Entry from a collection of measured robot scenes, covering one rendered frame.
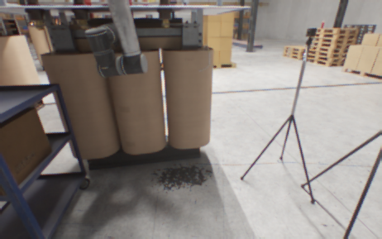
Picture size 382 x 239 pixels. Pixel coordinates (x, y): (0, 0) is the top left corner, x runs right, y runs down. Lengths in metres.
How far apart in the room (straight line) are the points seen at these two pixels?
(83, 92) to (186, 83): 0.78
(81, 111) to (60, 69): 0.33
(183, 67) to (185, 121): 0.46
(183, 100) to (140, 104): 0.35
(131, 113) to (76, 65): 0.51
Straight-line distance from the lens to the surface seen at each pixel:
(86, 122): 1.76
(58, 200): 1.78
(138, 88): 1.58
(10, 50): 3.80
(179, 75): 1.57
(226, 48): 6.50
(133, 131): 1.73
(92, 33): 1.19
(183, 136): 1.78
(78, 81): 1.65
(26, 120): 1.41
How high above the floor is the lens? 1.25
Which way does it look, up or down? 26 degrees down
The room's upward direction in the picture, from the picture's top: 1 degrees counter-clockwise
